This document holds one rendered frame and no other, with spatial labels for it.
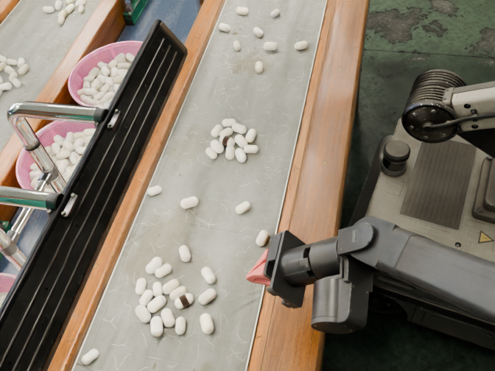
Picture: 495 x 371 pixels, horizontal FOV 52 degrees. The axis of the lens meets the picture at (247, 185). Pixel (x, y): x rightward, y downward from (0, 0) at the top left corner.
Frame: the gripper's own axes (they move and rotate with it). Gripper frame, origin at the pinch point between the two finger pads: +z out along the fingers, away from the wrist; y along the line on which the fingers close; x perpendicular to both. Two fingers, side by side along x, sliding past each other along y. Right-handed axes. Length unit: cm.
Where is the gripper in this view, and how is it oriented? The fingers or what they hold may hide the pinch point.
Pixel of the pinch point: (252, 277)
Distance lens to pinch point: 82.9
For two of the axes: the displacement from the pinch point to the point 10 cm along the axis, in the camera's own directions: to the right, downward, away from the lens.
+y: -2.4, 7.9, -5.7
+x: 7.0, 5.4, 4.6
